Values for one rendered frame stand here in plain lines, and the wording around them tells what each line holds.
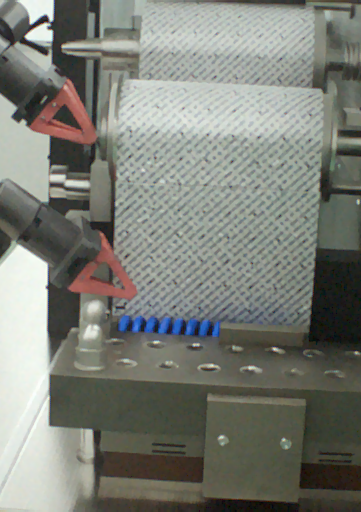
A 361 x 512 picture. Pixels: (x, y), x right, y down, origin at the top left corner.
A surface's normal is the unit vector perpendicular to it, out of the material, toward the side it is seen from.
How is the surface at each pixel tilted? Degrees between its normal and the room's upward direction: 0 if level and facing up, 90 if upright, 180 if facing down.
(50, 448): 0
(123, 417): 90
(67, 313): 90
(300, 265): 92
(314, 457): 90
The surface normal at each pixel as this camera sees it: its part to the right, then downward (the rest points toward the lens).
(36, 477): 0.04, -0.97
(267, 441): -0.07, 0.24
